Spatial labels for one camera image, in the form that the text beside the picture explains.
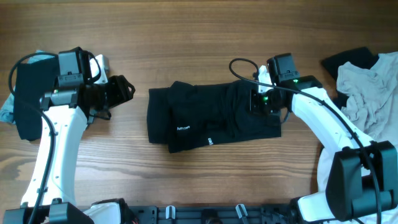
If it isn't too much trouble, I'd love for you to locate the beige t-shirt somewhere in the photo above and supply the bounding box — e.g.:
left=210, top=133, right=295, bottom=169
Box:
left=316, top=51, right=398, bottom=224

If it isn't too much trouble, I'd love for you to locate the black t-shirt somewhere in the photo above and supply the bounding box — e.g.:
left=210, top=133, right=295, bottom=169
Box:
left=147, top=80, right=281, bottom=153

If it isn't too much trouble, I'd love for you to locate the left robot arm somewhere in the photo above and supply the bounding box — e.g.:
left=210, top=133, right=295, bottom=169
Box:
left=3, top=47, right=139, bottom=223

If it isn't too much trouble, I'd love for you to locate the folded black garment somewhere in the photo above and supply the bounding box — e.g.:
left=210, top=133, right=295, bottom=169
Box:
left=14, top=57, right=60, bottom=141

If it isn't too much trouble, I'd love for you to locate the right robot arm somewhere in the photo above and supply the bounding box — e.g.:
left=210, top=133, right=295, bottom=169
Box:
left=250, top=54, right=397, bottom=223

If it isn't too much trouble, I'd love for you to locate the black garment under pile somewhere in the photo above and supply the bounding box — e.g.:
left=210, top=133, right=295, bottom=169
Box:
left=320, top=47, right=379, bottom=110

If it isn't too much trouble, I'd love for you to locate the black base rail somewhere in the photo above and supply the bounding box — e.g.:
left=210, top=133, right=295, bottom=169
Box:
left=129, top=204, right=289, bottom=224

